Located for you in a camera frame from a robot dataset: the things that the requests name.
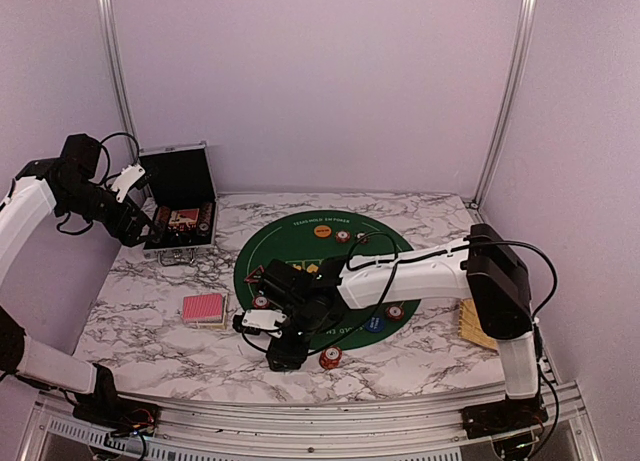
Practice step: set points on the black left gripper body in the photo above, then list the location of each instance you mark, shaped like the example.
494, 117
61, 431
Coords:
112, 223

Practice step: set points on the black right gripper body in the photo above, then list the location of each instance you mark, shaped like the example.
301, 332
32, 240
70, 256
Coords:
298, 351

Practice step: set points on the red chips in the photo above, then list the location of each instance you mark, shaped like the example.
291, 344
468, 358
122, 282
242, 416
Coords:
342, 236
395, 313
261, 302

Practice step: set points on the triangular all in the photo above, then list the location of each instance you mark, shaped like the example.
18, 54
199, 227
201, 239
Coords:
255, 275

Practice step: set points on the orange big blind button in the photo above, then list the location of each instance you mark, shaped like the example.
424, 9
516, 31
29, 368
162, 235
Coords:
322, 231

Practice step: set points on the red five chip stack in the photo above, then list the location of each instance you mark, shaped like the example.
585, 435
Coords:
330, 358

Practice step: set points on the blue small blind button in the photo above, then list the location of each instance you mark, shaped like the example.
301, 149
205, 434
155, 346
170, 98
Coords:
375, 325

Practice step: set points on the red playing card deck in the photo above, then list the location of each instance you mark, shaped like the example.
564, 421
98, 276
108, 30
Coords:
188, 309

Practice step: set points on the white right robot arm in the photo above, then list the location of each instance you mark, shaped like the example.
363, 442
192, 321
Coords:
481, 267

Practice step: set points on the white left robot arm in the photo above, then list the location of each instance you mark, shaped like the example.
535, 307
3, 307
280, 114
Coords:
47, 283

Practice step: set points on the chip row in case left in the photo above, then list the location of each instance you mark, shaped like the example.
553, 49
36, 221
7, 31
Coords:
162, 217

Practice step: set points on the chip row in case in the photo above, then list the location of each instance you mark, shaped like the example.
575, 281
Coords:
162, 217
205, 219

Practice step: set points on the boxed card deck in case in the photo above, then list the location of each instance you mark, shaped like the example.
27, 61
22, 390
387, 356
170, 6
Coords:
183, 220

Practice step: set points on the aluminium poker case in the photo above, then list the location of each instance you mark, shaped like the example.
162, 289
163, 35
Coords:
180, 178

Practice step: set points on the round green poker mat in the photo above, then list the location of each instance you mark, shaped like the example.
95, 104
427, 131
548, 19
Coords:
291, 240

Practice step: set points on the chip row in case right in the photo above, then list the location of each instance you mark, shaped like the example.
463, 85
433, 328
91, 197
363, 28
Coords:
205, 219

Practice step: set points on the woven bamboo basket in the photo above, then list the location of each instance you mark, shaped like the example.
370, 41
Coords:
469, 327

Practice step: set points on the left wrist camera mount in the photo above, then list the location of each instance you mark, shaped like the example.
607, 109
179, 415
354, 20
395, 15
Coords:
131, 177

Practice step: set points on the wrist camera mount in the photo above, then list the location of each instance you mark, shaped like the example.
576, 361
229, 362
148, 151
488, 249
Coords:
131, 177
259, 321

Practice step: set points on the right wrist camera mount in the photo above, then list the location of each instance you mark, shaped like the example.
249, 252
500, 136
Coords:
259, 321

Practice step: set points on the aluminium front rail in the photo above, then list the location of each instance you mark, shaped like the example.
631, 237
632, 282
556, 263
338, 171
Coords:
421, 428

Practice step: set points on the aluminium frame post left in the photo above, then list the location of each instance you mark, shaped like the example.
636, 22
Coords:
114, 62

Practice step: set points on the aluminium frame post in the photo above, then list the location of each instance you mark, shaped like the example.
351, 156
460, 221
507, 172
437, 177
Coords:
114, 62
515, 73

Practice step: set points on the aluminium frame post right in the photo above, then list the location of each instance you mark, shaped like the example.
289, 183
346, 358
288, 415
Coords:
515, 73

